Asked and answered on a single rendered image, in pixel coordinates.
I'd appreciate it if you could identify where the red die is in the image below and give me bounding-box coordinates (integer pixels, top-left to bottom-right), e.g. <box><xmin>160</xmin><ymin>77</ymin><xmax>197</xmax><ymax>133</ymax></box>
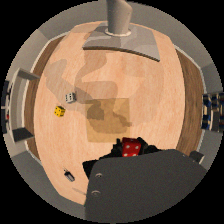
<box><xmin>121</xmin><ymin>137</ymin><xmax>141</xmax><ymax>157</ymax></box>

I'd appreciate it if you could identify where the tan square mat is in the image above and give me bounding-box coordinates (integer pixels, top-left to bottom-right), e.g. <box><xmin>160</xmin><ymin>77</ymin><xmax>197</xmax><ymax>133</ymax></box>
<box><xmin>85</xmin><ymin>98</ymin><xmax>130</xmax><ymax>143</ymax></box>

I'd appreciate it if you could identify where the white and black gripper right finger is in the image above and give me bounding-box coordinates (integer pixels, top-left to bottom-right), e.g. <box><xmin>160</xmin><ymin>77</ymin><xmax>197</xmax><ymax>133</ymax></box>
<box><xmin>137</xmin><ymin>137</ymin><xmax>162</xmax><ymax>155</ymax></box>

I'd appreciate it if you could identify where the white die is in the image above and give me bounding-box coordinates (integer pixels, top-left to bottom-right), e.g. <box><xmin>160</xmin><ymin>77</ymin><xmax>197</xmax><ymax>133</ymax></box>
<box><xmin>65</xmin><ymin>92</ymin><xmax>76</xmax><ymax>104</ymax></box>

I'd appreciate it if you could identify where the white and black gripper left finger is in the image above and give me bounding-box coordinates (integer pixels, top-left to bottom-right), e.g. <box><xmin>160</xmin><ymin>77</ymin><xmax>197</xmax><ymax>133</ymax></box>
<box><xmin>82</xmin><ymin>138</ymin><xmax>123</xmax><ymax>180</ymax></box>

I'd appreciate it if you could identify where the yellow die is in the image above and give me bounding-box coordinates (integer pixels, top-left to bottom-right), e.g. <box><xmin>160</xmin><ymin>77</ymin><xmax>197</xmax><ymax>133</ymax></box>
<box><xmin>54</xmin><ymin>106</ymin><xmax>65</xmax><ymax>117</ymax></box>

